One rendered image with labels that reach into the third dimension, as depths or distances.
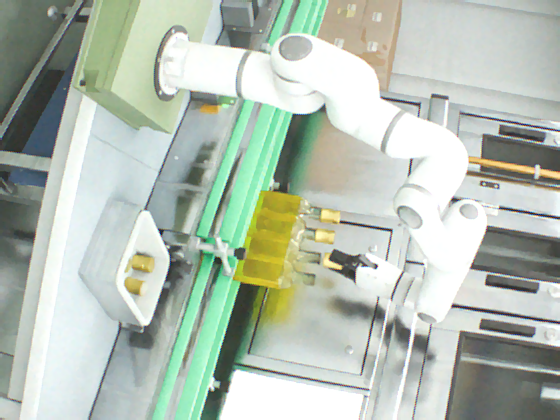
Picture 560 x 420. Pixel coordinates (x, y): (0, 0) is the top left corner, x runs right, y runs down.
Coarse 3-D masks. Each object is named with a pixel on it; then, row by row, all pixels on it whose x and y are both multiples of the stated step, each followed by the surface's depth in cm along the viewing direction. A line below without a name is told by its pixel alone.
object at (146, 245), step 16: (144, 224) 136; (144, 240) 142; (160, 240) 142; (128, 256) 127; (160, 256) 148; (128, 272) 146; (144, 272) 148; (160, 272) 148; (160, 288) 146; (128, 304) 132; (144, 304) 144; (144, 320) 139
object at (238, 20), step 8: (224, 0) 177; (232, 0) 177; (240, 0) 177; (248, 0) 177; (256, 0) 181; (224, 8) 177; (232, 8) 176; (240, 8) 176; (248, 8) 175; (256, 8) 182; (224, 16) 180; (232, 16) 179; (240, 16) 178; (248, 16) 178; (232, 24) 182; (240, 24) 181; (248, 24) 180
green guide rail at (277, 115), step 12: (312, 12) 197; (276, 108) 177; (276, 120) 175; (264, 144) 171; (264, 156) 169; (264, 168) 169; (252, 180) 166; (252, 192) 164; (252, 204) 163; (240, 216) 161; (240, 228) 159; (240, 240) 158; (204, 252) 157
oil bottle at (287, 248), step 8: (248, 232) 163; (256, 232) 163; (248, 240) 162; (256, 240) 162; (264, 240) 161; (272, 240) 161; (280, 240) 161; (288, 240) 161; (248, 248) 161; (256, 248) 160; (264, 248) 160; (272, 248) 160; (280, 248) 160; (288, 248) 160; (296, 248) 160; (272, 256) 160; (280, 256) 159; (288, 256) 159; (296, 256) 160; (296, 264) 162
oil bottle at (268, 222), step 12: (252, 216) 165; (264, 216) 164; (276, 216) 164; (288, 216) 164; (252, 228) 163; (264, 228) 163; (276, 228) 162; (288, 228) 162; (300, 228) 162; (300, 240) 163
